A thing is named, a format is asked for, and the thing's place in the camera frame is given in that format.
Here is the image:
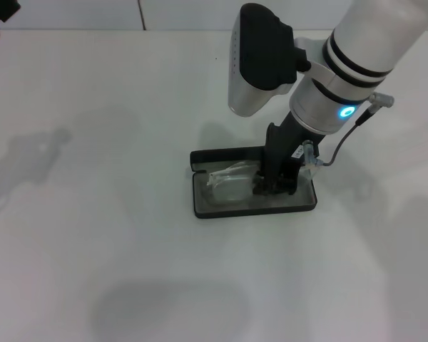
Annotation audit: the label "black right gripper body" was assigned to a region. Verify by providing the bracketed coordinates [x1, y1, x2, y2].
[258, 112, 322, 188]

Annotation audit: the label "clear transparent glasses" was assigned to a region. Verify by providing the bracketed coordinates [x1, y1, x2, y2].
[205, 160, 317, 208]

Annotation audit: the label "black glasses case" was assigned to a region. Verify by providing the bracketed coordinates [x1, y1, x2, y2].
[189, 144, 318, 219]

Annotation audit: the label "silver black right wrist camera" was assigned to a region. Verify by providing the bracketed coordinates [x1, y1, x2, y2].
[228, 2, 338, 118]

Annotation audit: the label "right gripper cable with connector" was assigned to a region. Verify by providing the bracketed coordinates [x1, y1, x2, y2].
[292, 91, 397, 176]

